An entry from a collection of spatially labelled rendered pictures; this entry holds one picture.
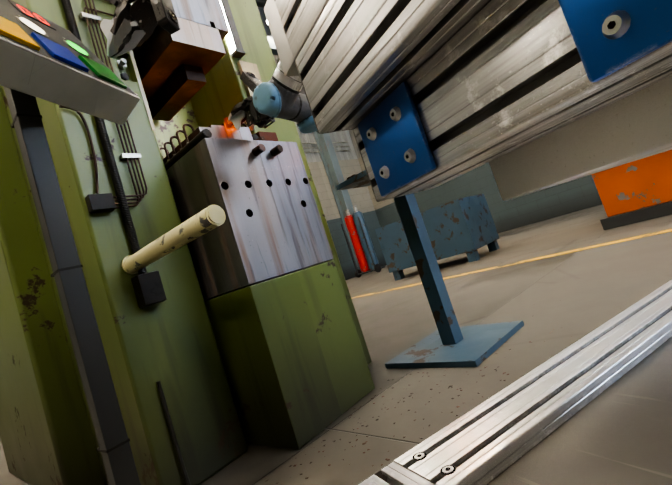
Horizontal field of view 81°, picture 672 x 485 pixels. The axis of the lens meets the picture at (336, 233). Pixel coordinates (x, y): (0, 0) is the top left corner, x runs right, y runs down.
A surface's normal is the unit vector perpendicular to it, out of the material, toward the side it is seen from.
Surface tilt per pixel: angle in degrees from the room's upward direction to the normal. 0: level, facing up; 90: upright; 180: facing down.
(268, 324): 90
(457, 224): 90
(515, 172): 90
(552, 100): 90
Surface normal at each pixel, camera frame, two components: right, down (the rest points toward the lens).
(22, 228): 0.72, -0.28
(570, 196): -0.71, 0.18
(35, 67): 0.72, 0.66
